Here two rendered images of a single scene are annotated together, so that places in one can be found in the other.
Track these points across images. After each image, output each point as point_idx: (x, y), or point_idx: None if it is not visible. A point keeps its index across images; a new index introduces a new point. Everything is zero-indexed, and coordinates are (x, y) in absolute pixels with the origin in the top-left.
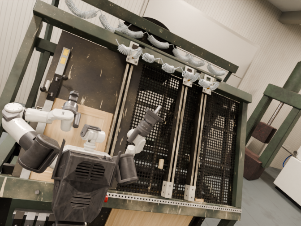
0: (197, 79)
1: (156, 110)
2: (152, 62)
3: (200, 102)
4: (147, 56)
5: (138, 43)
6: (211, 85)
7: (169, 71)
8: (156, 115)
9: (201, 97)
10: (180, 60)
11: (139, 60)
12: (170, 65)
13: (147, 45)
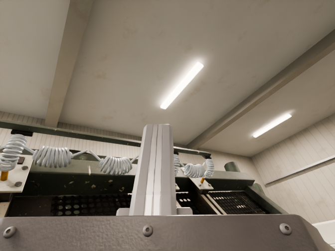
0: (177, 177)
1: (153, 165)
2: (69, 163)
3: (214, 209)
4: (46, 149)
5: (6, 126)
6: (202, 177)
7: (122, 167)
8: (210, 231)
9: (207, 201)
10: (132, 140)
11: (39, 190)
12: (119, 171)
13: (39, 125)
